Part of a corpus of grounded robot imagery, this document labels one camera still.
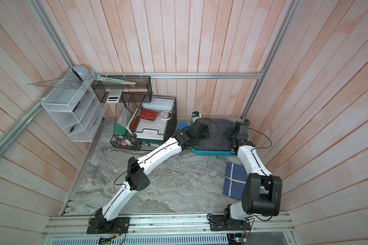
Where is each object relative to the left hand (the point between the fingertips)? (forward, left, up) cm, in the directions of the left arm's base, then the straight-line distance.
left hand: (206, 131), depth 85 cm
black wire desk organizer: (+4, +36, -1) cm, 36 cm away
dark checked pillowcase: (-4, -6, -5) cm, 9 cm away
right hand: (+4, -15, -4) cm, 16 cm away
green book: (+12, +56, -13) cm, 59 cm away
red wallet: (+12, +34, +1) cm, 36 cm away
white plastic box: (+20, +28, +3) cm, 35 cm away
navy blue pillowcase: (-19, -19, -21) cm, 34 cm away
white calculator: (+26, +58, +5) cm, 64 cm away
